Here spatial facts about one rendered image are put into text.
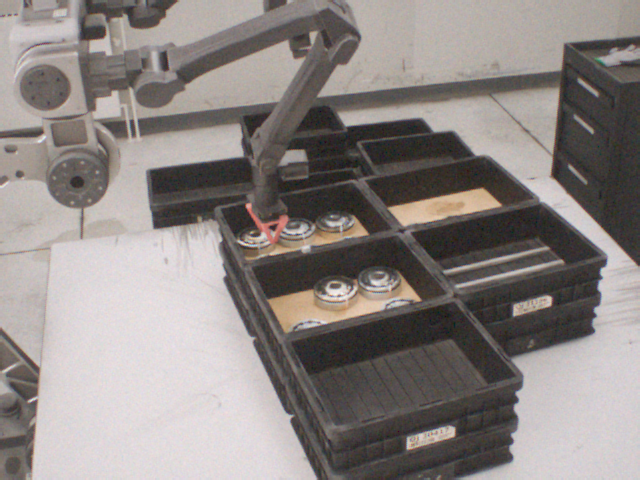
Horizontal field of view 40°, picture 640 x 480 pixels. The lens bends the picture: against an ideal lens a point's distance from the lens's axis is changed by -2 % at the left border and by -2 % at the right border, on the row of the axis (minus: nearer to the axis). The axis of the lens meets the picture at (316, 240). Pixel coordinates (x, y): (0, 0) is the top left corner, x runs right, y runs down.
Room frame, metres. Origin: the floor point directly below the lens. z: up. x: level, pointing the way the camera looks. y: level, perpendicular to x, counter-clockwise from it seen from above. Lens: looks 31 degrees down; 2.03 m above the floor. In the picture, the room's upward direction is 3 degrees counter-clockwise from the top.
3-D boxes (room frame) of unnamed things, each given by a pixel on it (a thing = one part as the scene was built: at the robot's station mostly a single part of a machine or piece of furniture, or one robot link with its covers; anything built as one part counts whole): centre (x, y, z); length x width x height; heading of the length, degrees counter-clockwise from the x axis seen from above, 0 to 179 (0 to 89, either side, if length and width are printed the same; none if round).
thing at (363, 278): (1.75, -0.15, 0.86); 0.10 x 0.10 x 0.01
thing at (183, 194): (2.83, 0.40, 0.37); 0.40 x 0.30 x 0.45; 101
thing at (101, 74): (1.62, 0.39, 1.45); 0.09 x 0.08 x 0.12; 11
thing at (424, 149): (2.99, -0.39, 0.37); 0.40 x 0.30 x 0.45; 101
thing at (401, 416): (1.36, -0.16, 0.92); 0.40 x 0.30 x 0.02; 108
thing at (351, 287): (1.72, -0.04, 0.86); 0.10 x 0.10 x 0.01
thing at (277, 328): (1.65, -0.06, 0.92); 0.40 x 0.30 x 0.02; 108
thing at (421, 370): (1.36, -0.16, 0.87); 0.40 x 0.30 x 0.11; 108
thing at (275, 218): (1.82, 0.11, 0.98); 0.07 x 0.07 x 0.09; 23
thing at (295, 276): (1.65, -0.06, 0.87); 0.40 x 0.30 x 0.11; 108
